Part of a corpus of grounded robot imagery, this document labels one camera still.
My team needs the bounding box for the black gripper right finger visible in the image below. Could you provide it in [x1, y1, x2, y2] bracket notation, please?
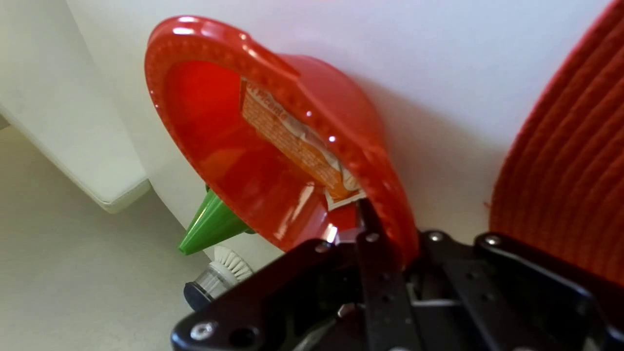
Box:
[416, 229, 624, 351]

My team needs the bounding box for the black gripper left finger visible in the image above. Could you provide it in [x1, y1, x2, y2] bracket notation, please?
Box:
[170, 196, 425, 351]

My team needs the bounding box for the orange plastic bowl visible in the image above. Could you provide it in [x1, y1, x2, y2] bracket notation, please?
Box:
[143, 13, 422, 264]

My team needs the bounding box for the white bristle brush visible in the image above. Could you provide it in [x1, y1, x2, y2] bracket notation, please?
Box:
[182, 243, 256, 311]

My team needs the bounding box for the green plastic cone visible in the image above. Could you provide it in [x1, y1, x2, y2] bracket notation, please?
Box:
[178, 186, 252, 257]

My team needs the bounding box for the red round placemat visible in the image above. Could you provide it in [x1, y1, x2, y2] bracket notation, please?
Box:
[488, 0, 624, 288]

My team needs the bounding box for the white flat furniture panel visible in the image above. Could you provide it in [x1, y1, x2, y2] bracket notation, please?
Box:
[0, 0, 152, 214]

